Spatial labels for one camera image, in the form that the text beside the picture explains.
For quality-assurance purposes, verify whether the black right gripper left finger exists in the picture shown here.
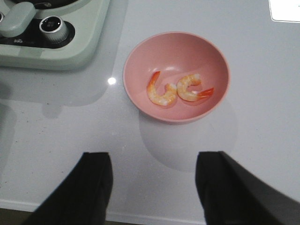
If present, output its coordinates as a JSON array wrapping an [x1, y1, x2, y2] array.
[[23, 152, 113, 225]]

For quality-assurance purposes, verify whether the cooked shrimp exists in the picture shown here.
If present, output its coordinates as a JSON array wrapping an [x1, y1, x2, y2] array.
[[176, 74, 214, 102], [146, 71, 177, 106]]

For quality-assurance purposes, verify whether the right silver control knob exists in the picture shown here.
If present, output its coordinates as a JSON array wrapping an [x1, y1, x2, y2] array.
[[39, 15, 69, 44]]

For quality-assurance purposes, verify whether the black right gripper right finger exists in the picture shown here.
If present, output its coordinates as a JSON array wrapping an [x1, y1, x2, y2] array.
[[195, 151, 300, 225]]

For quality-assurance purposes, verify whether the pink bowl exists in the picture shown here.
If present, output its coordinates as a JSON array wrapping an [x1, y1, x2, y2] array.
[[123, 31, 230, 124]]

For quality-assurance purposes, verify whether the green breakfast maker base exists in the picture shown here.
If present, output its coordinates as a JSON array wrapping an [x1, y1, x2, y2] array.
[[0, 0, 110, 70]]

